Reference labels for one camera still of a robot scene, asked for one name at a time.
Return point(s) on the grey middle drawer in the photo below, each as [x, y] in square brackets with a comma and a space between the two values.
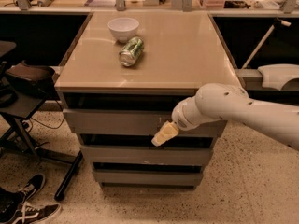
[154, 156]

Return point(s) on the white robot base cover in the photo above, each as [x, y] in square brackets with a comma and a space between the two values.
[276, 76]

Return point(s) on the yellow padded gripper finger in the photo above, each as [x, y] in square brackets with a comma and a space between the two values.
[168, 131]

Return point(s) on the white ceramic bowl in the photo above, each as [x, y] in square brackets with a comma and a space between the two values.
[123, 29]

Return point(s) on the black sneaker upper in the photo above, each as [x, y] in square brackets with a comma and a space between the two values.
[13, 199]

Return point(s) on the green soda can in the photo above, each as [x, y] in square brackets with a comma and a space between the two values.
[132, 50]

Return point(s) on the grey bottom drawer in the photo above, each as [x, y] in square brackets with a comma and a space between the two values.
[146, 178]

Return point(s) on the black sneaker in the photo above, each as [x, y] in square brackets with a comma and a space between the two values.
[13, 199]
[27, 214]

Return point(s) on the grey drawer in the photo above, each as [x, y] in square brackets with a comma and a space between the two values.
[154, 156]
[146, 178]
[115, 122]

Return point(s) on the grey drawer cabinet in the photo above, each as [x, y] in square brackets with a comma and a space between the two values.
[182, 52]

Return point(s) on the grey top drawer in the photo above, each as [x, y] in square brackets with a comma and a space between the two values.
[115, 122]

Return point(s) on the dark brown bag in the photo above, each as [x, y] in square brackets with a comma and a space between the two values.
[35, 81]

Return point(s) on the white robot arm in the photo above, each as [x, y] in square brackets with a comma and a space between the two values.
[216, 101]

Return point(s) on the white stick with black tip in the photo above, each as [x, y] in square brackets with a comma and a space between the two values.
[277, 23]

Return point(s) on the black sneaker lower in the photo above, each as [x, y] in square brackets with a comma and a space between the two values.
[27, 214]

